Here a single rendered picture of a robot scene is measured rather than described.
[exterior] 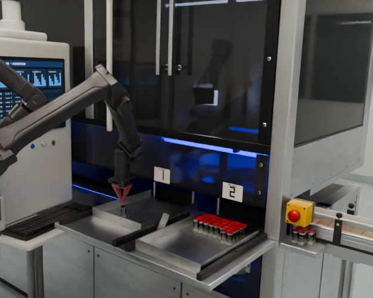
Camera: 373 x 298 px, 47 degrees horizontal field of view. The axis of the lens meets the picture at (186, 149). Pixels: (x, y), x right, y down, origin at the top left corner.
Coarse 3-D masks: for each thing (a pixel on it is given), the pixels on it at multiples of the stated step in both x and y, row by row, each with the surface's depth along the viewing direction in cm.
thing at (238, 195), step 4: (224, 184) 157; (228, 184) 156; (232, 184) 155; (224, 188) 157; (228, 188) 157; (232, 188) 155; (236, 188) 154; (240, 188) 153; (224, 192) 158; (228, 192) 157; (236, 192) 155; (240, 192) 153; (224, 196) 158; (228, 196) 157; (236, 196) 155; (240, 196) 154; (236, 200) 155; (240, 200) 154
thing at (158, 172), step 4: (156, 168) 177; (160, 168) 176; (156, 172) 177; (160, 172) 176; (164, 172) 175; (168, 172) 173; (156, 176) 178; (160, 176) 176; (164, 176) 175; (168, 176) 174; (156, 180) 178; (160, 180) 176; (164, 180) 175; (168, 180) 174
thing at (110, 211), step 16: (144, 192) 188; (96, 208) 164; (112, 208) 174; (128, 208) 175; (144, 208) 176; (160, 208) 177; (176, 208) 177; (192, 208) 174; (128, 224) 154; (144, 224) 151
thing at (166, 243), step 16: (176, 224) 152; (192, 224) 160; (144, 240) 140; (160, 240) 145; (176, 240) 145; (192, 240) 146; (208, 240) 146; (240, 240) 139; (160, 256) 130; (176, 256) 126; (192, 256) 133; (208, 256) 134; (192, 272) 123
